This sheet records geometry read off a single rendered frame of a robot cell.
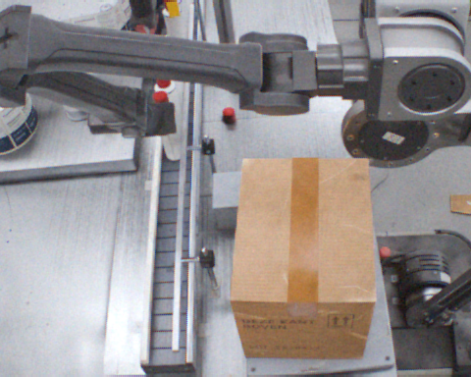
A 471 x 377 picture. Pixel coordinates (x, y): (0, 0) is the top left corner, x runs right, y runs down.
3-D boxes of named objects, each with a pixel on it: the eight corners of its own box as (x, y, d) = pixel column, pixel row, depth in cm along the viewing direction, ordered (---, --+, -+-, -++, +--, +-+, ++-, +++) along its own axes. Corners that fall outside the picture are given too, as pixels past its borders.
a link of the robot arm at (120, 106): (-1, 94, 66) (5, 9, 66) (-36, 99, 67) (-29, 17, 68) (151, 140, 107) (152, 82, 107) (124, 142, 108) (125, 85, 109)
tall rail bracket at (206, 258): (189, 282, 132) (175, 243, 119) (222, 281, 131) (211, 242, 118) (189, 296, 130) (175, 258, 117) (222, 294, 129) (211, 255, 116)
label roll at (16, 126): (-36, 145, 160) (-59, 111, 148) (3, 97, 170) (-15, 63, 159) (12, 162, 153) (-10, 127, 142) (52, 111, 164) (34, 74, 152)
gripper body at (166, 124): (128, 107, 123) (118, 104, 115) (175, 102, 122) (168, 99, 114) (130, 137, 123) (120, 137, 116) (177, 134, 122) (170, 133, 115)
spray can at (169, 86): (167, 125, 155) (151, 67, 138) (186, 123, 154) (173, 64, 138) (166, 139, 152) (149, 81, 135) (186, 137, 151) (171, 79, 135)
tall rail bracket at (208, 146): (192, 177, 150) (181, 133, 137) (221, 174, 149) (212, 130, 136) (192, 187, 148) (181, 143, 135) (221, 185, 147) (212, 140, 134)
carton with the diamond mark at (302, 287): (254, 234, 135) (242, 157, 114) (359, 234, 132) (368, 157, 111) (244, 358, 117) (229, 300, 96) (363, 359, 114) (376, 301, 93)
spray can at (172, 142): (167, 146, 150) (149, 88, 134) (186, 144, 150) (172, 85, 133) (165, 162, 147) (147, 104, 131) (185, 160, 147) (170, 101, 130)
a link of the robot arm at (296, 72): (329, 89, 76) (327, 49, 76) (250, 91, 77) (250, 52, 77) (327, 103, 85) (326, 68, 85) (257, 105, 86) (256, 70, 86)
